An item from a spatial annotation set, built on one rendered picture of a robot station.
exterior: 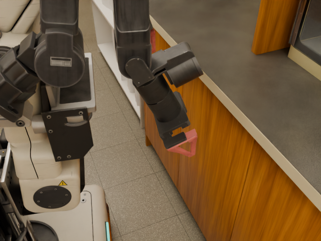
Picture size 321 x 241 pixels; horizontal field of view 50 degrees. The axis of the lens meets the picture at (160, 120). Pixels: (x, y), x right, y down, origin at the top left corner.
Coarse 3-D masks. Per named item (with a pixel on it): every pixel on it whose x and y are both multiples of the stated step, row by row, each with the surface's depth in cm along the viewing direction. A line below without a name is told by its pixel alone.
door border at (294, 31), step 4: (300, 0) 100; (304, 0) 99; (300, 4) 101; (304, 4) 100; (300, 8) 101; (304, 8) 100; (296, 12) 103; (300, 12) 102; (296, 16) 103; (300, 16) 102; (296, 20) 104; (300, 20) 103; (296, 24) 105; (292, 28) 106; (296, 28) 105; (292, 32) 107; (296, 32) 106; (292, 36) 108; (296, 36) 106; (292, 40) 108; (292, 44) 108
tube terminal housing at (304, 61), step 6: (294, 48) 110; (288, 54) 113; (294, 54) 110; (300, 54) 108; (294, 60) 111; (300, 60) 109; (306, 60) 106; (306, 66) 107; (312, 66) 105; (318, 66) 102; (312, 72) 105; (318, 72) 103; (318, 78) 104
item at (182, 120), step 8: (168, 96) 65; (176, 96) 73; (152, 104) 66; (160, 104) 65; (168, 104) 66; (176, 104) 68; (152, 112) 69; (160, 112) 67; (168, 112) 67; (176, 112) 68; (184, 112) 68; (160, 120) 69; (168, 120) 68; (176, 120) 68; (184, 120) 67; (160, 128) 68; (168, 128) 67; (176, 128) 67
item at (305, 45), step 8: (312, 0) 97; (320, 0) 94; (312, 8) 97; (320, 8) 95; (304, 16) 101; (312, 16) 98; (320, 16) 96; (304, 24) 102; (312, 24) 99; (320, 24) 96; (304, 32) 103; (312, 32) 100; (320, 32) 97; (296, 40) 107; (304, 40) 103; (312, 40) 100; (320, 40) 98; (296, 48) 107; (304, 48) 104; (312, 48) 101; (320, 48) 98; (312, 56) 102; (320, 56) 99; (320, 64) 100
